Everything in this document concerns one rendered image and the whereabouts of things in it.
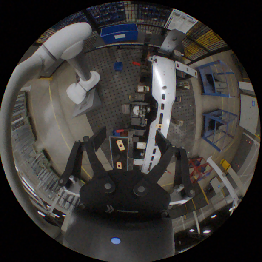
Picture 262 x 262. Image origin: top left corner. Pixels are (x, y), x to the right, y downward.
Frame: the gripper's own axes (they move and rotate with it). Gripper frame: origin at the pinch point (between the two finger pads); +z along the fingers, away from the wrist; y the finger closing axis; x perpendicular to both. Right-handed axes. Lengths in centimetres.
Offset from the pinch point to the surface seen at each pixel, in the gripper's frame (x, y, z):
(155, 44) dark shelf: 70, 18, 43
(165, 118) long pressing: -3, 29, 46
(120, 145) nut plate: -21.8, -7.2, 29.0
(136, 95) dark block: 12.1, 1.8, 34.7
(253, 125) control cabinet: 108, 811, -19
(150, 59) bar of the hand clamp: 34.8, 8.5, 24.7
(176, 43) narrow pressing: 62, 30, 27
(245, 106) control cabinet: 207, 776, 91
